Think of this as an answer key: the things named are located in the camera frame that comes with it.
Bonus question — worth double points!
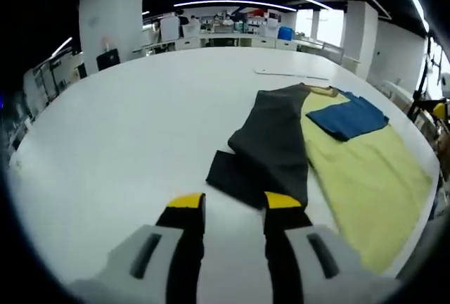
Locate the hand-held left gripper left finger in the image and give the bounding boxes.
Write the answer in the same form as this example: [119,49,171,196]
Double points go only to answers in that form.
[79,191,207,304]

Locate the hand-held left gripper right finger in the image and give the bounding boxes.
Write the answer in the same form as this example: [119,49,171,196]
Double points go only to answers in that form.
[262,191,402,304]

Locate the yellow-green garment with grey and blue sleeves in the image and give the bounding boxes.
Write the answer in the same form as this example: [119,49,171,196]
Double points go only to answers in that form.
[205,83,434,277]

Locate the white template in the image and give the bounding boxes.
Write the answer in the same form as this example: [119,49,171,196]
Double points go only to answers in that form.
[252,68,330,82]

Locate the black tripod stand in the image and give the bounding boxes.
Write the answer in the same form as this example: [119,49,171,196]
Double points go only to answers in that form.
[410,34,446,122]

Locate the blue storage bin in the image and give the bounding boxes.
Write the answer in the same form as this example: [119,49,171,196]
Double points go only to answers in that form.
[277,26,296,42]

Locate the black chair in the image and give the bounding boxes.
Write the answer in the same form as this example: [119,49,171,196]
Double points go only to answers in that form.
[96,47,121,72]

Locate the white counter cabinets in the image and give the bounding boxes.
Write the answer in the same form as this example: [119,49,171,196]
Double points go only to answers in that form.
[139,32,300,53]

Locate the wide white pillar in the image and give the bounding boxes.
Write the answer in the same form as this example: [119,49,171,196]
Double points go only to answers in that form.
[78,0,144,73]

